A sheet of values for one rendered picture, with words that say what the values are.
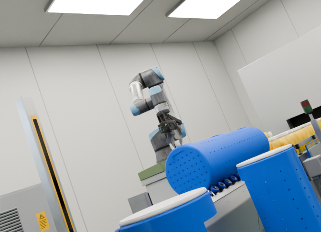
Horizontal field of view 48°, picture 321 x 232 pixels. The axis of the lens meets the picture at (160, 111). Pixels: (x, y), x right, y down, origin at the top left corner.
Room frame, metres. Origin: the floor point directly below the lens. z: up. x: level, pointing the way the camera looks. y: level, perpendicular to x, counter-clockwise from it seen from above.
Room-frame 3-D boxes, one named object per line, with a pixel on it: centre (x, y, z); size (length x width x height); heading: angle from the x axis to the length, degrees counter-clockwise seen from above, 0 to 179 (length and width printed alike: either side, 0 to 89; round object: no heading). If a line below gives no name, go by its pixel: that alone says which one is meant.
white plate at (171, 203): (1.10, 0.10, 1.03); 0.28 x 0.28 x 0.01
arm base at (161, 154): (2.54, 0.08, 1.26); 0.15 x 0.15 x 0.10
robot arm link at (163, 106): (2.02, -0.02, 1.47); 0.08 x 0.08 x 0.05
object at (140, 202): (1.59, 0.22, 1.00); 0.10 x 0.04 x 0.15; 55
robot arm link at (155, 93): (2.03, -0.01, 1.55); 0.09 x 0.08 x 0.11; 177
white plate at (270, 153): (1.76, -0.38, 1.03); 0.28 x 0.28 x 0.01
